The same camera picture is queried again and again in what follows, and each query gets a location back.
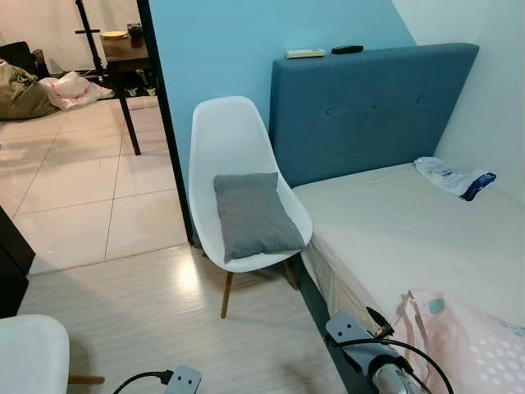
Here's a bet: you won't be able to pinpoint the pink patterned pillow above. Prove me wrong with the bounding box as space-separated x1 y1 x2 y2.
392 289 525 394

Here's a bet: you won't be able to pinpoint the grey fabric pillow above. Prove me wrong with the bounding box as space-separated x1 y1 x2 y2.
213 172 306 263

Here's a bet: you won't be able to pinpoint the white plastic chair wooden legs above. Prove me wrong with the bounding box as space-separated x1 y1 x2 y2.
188 96 314 319
0 314 106 394

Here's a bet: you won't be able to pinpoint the clear plastic bag blue print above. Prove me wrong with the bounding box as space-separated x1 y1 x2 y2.
413 156 498 202

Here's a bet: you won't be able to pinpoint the blue upholstered headboard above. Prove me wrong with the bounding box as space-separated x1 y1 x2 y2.
270 43 481 190

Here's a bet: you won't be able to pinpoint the beige remote control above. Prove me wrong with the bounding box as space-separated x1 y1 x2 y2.
285 48 326 60

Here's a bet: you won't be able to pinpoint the black cabinet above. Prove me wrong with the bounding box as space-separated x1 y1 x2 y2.
0 205 36 319

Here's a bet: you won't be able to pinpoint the dark wooden table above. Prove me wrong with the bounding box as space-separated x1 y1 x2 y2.
100 33 153 157

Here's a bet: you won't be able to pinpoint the white red plastic bag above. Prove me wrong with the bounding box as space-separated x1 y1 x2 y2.
39 71 114 112

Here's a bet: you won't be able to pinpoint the black tripod stand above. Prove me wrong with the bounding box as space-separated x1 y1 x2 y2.
74 0 112 83

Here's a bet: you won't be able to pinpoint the olive green sack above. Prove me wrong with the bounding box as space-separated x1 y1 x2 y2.
0 59 58 121

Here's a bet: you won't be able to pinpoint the black seat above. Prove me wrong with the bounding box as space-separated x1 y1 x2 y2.
0 41 48 79

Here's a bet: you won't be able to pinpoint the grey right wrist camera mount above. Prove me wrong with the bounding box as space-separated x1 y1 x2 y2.
326 310 386 366

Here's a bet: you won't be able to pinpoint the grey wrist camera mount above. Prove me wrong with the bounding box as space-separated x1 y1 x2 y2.
326 310 386 366
164 365 203 394

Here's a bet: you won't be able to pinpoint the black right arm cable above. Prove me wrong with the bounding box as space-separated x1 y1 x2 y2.
328 332 454 394

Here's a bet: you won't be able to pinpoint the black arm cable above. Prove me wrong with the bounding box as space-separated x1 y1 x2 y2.
328 332 454 394
112 370 177 394

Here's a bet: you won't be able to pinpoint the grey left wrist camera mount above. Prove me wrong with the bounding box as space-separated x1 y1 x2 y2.
164 365 203 394

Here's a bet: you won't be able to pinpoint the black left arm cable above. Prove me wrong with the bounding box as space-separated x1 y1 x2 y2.
112 370 177 394

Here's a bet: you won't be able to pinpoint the black door frame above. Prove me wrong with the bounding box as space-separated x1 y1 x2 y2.
135 0 198 247

